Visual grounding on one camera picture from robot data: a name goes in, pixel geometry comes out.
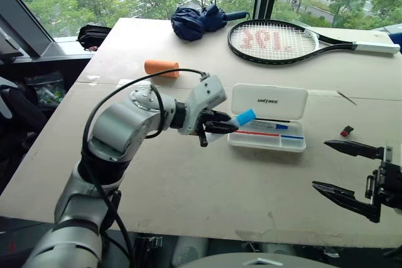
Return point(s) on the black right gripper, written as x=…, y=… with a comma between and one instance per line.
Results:
x=389, y=186

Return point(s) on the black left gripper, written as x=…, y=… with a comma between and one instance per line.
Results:
x=203, y=137

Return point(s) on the white marker with blue cap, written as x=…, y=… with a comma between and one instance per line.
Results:
x=246, y=116

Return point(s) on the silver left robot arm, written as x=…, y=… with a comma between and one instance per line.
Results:
x=119, y=126

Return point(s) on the white marker with blue end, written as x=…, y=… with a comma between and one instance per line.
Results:
x=273, y=125

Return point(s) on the white plastic pencil case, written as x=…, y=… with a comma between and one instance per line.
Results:
x=270, y=101

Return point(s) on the small red and black cap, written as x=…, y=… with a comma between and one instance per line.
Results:
x=347, y=131

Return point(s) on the thin dark stick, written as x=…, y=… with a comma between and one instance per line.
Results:
x=347, y=97

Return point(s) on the orange foam cylinder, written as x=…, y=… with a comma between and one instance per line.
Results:
x=160, y=68

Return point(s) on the navy blue folded umbrella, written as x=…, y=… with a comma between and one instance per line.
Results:
x=194, y=23

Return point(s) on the black and white tennis racket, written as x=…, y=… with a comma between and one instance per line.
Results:
x=320, y=40

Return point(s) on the grey rounded robot torso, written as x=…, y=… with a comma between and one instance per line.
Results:
x=251, y=261

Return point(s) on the black bag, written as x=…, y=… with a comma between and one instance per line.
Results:
x=92, y=37

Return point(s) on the clear plastic bag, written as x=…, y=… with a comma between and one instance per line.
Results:
x=47, y=89

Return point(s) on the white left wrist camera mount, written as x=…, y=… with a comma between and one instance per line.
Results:
x=204, y=95

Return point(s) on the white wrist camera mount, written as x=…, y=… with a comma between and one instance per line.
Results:
x=388, y=154
x=204, y=95

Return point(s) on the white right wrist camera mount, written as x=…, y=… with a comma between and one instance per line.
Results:
x=388, y=154

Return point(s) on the dark slanted window frame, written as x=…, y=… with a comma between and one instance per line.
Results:
x=28, y=26

